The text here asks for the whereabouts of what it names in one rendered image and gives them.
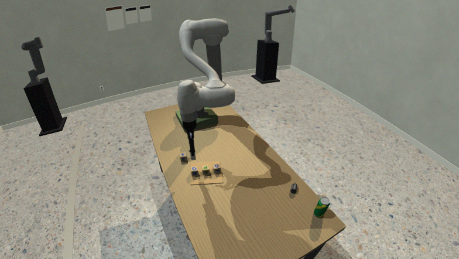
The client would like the green drink can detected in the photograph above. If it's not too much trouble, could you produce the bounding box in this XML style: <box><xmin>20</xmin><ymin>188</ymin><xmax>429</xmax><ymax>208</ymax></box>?
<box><xmin>314</xmin><ymin>197</ymin><xmax>330</xmax><ymax>217</ymax></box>

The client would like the tan mat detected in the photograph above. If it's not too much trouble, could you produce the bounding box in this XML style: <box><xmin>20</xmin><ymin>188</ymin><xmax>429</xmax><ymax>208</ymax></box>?
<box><xmin>190</xmin><ymin>161</ymin><xmax>223</xmax><ymax>185</ymax></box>

